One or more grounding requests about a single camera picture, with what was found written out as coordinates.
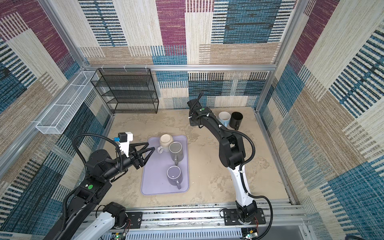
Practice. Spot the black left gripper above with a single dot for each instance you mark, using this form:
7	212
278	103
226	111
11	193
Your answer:
138	161

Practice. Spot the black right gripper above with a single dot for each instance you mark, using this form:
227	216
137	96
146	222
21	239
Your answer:
192	123

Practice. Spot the light blue mug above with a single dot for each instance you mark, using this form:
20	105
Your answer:
224	118

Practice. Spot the black ceramic mug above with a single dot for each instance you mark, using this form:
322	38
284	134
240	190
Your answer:
235	121

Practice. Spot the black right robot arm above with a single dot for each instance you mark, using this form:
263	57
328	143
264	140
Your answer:
231	154

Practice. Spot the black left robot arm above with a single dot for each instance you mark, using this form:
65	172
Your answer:
101	172

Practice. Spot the cream speckled mug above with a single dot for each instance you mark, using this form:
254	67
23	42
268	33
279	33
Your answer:
165	142

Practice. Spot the grey ceramic mug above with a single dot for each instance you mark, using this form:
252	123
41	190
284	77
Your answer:
176	151

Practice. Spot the purple ceramic mug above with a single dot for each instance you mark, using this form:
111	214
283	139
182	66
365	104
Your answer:
175	176

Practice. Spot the lavender plastic tray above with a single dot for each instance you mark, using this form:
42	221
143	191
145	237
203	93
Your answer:
155	180

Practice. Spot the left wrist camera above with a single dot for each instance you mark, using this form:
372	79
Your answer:
123	140

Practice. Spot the black wire mesh shelf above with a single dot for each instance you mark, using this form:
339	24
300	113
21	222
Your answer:
127	91

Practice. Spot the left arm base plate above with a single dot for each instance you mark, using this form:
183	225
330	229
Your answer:
133	220

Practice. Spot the white wire mesh basket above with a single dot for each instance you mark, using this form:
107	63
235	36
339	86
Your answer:
58	117

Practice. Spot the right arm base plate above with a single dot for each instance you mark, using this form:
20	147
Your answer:
231	217

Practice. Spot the aluminium front rail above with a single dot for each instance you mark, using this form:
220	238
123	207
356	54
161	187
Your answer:
207	222

